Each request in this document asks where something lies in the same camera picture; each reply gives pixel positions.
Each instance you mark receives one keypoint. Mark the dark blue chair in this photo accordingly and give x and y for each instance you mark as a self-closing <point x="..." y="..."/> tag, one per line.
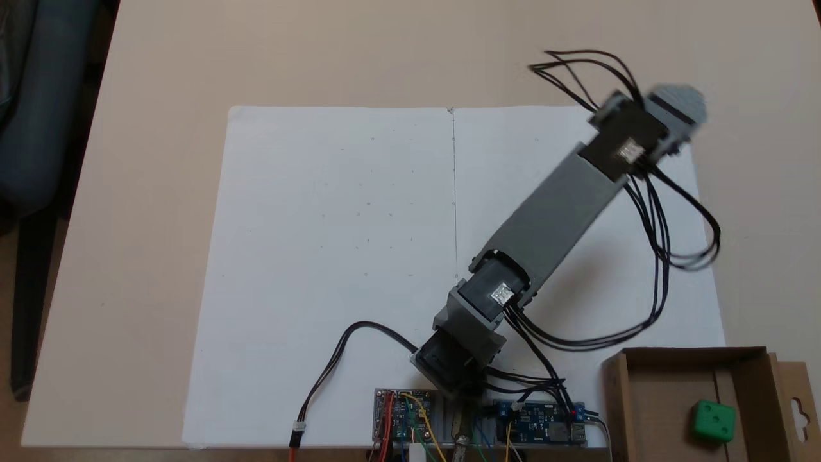
<point x="45" y="96"/>

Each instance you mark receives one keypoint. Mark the metal stand pole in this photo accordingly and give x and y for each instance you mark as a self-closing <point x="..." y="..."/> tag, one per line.
<point x="462" y="439"/>

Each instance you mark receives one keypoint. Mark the green die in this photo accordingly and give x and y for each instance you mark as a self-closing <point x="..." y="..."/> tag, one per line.
<point x="713" y="421"/>

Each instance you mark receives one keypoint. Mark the blue circuit board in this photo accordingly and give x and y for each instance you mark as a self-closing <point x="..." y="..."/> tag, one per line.
<point x="545" y="423"/>

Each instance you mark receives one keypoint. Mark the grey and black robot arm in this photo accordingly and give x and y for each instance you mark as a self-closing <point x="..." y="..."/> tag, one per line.
<point x="551" y="218"/>

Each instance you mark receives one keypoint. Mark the brown cardboard box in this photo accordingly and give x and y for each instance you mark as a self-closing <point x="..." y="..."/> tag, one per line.
<point x="660" y="398"/>

